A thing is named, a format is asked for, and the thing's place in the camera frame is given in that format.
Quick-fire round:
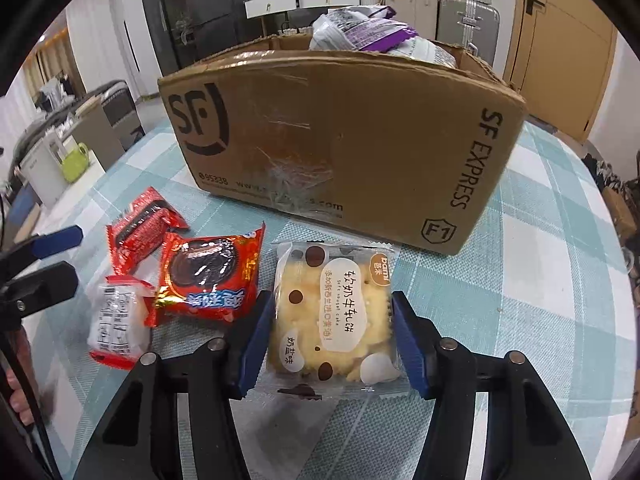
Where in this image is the yellow soft cake packet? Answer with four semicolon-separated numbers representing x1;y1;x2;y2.
267;242;400;387

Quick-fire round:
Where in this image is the green mug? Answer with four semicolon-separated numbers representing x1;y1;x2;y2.
62;143;90;184

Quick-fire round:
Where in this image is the teal white checkered tablecloth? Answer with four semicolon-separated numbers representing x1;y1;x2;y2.
26;122;637;479

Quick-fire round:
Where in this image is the brown SF Express cardboard box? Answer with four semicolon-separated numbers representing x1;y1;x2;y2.
158;35;526;256

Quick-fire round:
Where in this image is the dark glass display cabinet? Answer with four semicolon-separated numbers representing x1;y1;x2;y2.
142;0;196;76

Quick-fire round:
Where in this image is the red chocolate pie packet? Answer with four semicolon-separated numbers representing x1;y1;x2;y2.
145;226;266;327

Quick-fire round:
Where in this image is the silver hard suitcase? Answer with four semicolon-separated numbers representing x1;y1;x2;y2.
436;0;500;65

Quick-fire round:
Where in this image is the white noodle snack bag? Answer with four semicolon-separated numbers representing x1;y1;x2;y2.
387;37;458;68

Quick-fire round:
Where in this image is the beige hard suitcase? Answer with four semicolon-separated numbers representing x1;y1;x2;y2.
384;0;439;40

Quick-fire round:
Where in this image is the black refrigerator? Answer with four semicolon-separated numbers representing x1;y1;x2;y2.
179;0;274;59

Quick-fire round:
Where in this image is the wooden door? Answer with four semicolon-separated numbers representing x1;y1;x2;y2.
504;0;617;144

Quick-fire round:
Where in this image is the white red-edged snack packet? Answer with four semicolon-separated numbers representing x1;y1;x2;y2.
87;275;155;370

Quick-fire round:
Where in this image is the purple-edged white snack bag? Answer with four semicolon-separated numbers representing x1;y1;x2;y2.
309;4;418;53

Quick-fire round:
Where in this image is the red wafer snack packet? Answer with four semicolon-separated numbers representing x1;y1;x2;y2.
106;186;189;275

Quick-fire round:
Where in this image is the person's left hand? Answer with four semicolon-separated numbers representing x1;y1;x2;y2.
6;327;38;426

